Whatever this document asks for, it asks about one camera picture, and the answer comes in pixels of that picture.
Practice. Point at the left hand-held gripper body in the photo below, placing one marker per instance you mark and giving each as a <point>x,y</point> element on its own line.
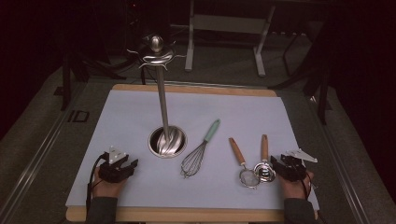
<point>112,172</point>

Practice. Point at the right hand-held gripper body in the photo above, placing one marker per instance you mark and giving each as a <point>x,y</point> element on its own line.
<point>295,168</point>

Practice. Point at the steel utensil stand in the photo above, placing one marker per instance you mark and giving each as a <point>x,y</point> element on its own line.
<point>162,102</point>

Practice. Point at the person's left hand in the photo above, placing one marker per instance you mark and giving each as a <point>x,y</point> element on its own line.
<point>107,188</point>

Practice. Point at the person's right hand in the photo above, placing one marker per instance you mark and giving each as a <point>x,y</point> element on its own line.
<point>294,188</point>

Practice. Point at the white paper sheet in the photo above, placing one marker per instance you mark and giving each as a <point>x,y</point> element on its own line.
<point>218,105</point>

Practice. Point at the black metal stand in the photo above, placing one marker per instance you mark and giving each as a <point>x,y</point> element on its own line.
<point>322,93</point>
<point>67,81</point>

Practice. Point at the black floor bracket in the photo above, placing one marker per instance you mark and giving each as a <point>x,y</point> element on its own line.
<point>78,116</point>

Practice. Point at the white metal frame stand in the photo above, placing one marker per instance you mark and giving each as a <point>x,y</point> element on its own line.
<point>230,23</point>

